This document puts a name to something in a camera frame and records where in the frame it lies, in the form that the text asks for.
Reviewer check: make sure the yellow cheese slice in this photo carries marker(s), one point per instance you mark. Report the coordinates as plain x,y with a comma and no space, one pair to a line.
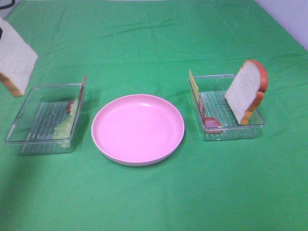
194,85

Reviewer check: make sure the pink round plate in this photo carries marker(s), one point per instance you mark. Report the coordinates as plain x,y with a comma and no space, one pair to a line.
138,130

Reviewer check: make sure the toast bread slice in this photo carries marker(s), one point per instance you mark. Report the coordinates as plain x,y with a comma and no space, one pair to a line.
247,90
17,60

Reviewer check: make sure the clear plastic tray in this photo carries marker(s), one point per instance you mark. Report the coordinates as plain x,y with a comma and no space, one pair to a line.
42,110
212,89

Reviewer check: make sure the left clear plastic tray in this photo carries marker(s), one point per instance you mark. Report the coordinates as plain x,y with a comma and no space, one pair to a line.
42,110

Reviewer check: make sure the green lettuce leaf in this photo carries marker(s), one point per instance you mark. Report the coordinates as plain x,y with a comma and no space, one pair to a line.
63,130

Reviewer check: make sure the bacon strip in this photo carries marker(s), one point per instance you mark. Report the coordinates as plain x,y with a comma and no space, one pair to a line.
83,84
209,122

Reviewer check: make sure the right clear plastic tray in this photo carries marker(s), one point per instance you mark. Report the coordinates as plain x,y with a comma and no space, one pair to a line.
212,89

